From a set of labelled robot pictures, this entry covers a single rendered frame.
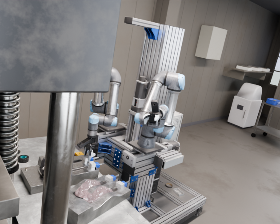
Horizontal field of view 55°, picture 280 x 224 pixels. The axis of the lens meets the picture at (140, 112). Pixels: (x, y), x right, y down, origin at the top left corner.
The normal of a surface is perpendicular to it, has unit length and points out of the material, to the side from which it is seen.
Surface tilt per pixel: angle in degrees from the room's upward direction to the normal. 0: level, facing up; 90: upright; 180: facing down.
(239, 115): 90
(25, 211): 0
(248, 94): 71
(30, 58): 90
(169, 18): 90
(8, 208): 90
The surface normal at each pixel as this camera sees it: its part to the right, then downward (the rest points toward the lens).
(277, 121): -0.70, 0.08
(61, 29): 0.59, 0.32
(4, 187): 0.17, -0.95
